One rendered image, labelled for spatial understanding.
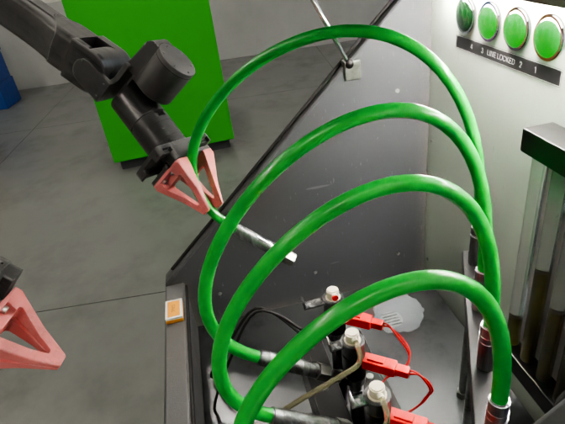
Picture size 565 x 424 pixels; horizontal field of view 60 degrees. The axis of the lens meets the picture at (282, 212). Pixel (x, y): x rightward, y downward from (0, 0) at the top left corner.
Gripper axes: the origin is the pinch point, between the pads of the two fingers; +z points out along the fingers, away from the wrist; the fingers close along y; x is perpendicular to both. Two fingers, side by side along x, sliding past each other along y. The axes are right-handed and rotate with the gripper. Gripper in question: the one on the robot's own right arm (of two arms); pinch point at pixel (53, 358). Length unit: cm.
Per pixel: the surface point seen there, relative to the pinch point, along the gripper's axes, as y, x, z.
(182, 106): -113, 324, -9
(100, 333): -146, 131, 20
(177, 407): -17.4, 14.9, 19.3
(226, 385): 8.0, -0.4, 14.0
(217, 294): -21, 45, 22
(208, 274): 11.8, 7.2, 7.8
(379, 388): 13.5, 3.7, 28.2
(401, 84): 31, 55, 24
